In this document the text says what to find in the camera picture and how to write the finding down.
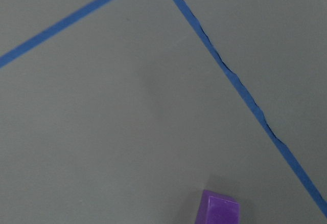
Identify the purple block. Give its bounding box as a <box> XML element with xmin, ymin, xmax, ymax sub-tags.
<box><xmin>195</xmin><ymin>190</ymin><xmax>240</xmax><ymax>224</ymax></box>

